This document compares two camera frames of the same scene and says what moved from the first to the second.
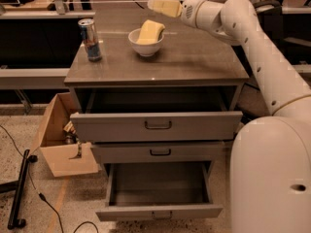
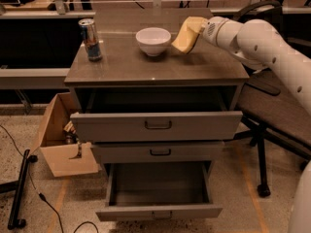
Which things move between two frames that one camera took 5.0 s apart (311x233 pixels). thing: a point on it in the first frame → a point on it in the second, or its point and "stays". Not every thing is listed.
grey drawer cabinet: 155,95 stays
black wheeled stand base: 17,187 stays
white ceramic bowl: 145,49 → 154,40
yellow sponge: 150,32 → 189,33
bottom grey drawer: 157,190 stays
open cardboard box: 56,150 stays
